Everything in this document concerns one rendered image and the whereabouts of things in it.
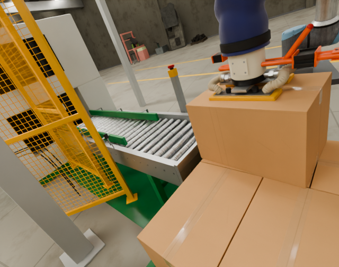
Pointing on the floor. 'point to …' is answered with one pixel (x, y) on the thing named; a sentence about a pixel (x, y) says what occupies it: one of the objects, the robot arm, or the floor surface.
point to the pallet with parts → (198, 39)
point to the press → (178, 37)
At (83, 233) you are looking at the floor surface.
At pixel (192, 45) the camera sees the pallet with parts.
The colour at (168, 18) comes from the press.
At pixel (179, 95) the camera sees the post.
